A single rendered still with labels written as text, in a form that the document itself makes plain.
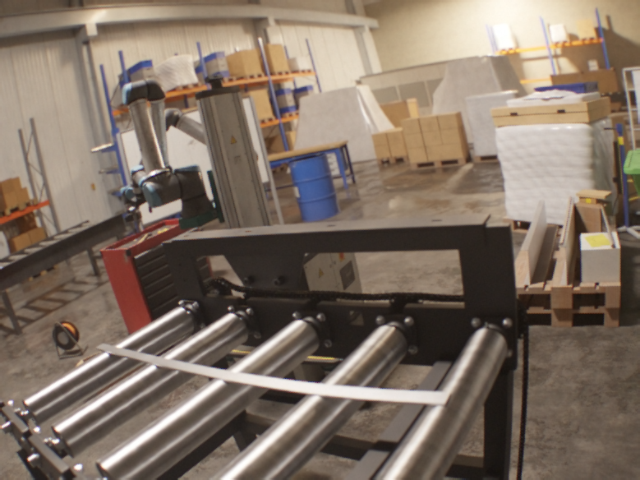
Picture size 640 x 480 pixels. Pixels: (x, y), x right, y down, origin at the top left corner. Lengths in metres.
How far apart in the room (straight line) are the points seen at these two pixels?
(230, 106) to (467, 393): 2.17
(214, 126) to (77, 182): 9.65
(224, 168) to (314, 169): 4.28
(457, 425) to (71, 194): 11.48
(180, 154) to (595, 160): 4.72
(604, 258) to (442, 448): 2.15
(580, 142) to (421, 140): 5.87
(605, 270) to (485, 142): 6.85
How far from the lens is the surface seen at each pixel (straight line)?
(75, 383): 1.63
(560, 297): 2.91
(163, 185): 2.53
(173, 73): 12.77
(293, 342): 1.39
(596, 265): 2.87
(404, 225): 1.25
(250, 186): 2.77
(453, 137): 9.47
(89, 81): 12.64
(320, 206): 6.90
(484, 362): 1.08
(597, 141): 4.33
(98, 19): 12.91
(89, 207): 12.19
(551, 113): 4.38
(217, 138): 2.60
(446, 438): 0.89
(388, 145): 11.34
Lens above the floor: 1.49
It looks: 15 degrees down
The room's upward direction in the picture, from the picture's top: 14 degrees counter-clockwise
